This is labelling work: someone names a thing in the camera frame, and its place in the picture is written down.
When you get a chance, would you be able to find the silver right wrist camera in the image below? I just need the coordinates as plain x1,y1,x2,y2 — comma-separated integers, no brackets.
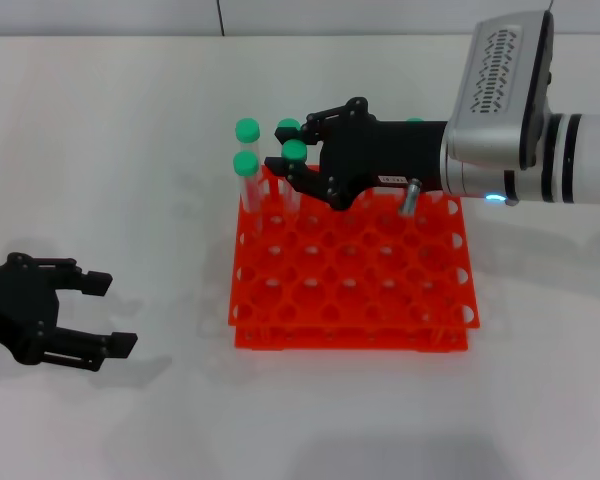
447,10,555,172

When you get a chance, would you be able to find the orange test tube rack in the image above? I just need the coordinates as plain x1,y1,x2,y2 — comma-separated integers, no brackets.
228,166,481,354

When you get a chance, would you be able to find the right arm connector with cable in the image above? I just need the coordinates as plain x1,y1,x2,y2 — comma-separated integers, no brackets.
397,178,424,217

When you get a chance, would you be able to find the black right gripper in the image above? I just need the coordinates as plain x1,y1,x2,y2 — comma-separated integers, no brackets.
263,97,449,212

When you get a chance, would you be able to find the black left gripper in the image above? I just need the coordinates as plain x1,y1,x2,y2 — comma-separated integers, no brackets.
0,252,140,373

